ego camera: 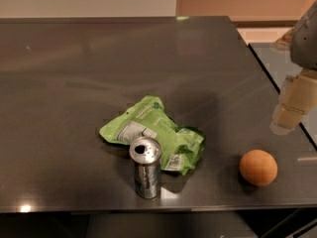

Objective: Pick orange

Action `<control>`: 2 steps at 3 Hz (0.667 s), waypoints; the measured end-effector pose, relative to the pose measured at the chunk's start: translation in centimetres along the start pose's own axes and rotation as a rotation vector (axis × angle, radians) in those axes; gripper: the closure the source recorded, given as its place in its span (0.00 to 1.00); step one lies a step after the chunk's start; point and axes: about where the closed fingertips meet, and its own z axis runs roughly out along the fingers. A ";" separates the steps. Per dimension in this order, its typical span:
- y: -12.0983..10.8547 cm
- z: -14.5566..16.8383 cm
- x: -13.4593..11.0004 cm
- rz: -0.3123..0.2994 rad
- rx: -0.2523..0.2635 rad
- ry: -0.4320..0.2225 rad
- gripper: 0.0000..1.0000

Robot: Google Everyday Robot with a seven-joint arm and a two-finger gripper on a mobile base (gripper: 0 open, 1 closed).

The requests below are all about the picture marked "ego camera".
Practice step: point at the silver open soda can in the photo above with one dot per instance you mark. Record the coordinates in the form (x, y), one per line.
(145, 153)

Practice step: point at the orange fruit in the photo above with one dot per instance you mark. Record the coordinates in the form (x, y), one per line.
(258, 167)

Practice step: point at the grey side table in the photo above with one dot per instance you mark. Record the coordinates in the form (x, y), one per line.
(277, 66)

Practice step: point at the crumpled green snack bag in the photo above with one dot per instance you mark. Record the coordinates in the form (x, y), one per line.
(181, 146)

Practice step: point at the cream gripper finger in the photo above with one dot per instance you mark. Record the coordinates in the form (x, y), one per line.
(283, 43)
(297, 97)

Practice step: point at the grey robot gripper body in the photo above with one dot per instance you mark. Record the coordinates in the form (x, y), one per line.
(305, 44)

